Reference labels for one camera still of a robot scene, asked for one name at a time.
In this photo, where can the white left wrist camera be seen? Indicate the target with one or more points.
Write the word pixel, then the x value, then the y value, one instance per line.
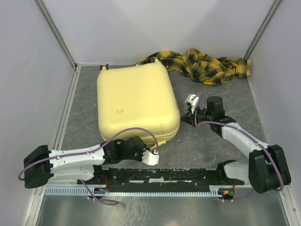
pixel 150 157

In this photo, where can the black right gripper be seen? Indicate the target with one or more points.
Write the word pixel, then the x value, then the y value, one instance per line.
pixel 189 117

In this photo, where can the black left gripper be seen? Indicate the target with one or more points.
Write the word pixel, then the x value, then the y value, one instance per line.
pixel 140 158

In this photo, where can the yellow plaid shirt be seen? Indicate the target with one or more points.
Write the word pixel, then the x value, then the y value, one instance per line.
pixel 200 67

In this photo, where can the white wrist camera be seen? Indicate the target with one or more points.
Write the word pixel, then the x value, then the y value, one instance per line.
pixel 150 157
pixel 192 101

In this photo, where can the aluminium frame rail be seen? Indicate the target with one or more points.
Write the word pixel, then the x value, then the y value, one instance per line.
pixel 262 178

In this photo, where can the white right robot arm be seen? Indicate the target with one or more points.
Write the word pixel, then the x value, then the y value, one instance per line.
pixel 258 152

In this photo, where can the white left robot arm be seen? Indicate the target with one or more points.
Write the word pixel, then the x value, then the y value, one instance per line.
pixel 42 165

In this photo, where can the blue slotted cable duct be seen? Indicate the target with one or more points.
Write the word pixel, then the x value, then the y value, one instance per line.
pixel 81 191

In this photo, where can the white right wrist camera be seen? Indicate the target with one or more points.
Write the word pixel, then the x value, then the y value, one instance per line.
pixel 192 101

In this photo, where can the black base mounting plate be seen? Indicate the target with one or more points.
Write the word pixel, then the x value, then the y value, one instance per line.
pixel 161 180

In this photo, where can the yellow suitcase with black lining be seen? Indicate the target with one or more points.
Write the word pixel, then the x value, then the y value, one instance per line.
pixel 137 101

